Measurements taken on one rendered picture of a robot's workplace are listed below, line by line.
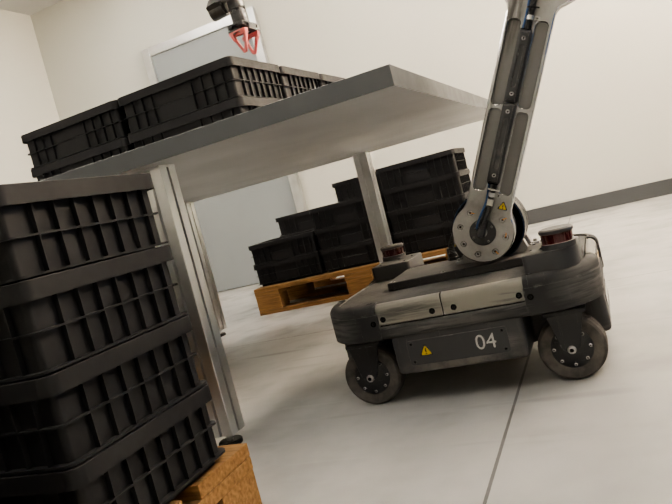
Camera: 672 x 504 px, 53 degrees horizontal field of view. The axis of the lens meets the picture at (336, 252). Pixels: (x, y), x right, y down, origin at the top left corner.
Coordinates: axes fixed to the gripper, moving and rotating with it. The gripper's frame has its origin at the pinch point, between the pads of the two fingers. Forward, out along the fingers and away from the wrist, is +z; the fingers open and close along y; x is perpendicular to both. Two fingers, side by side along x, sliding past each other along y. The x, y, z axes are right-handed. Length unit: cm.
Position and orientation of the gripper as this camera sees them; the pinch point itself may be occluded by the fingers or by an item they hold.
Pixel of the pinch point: (249, 50)
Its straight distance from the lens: 242.7
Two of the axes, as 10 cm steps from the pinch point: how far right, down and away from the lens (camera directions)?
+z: 2.9, 9.6, 0.4
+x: 8.8, -2.4, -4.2
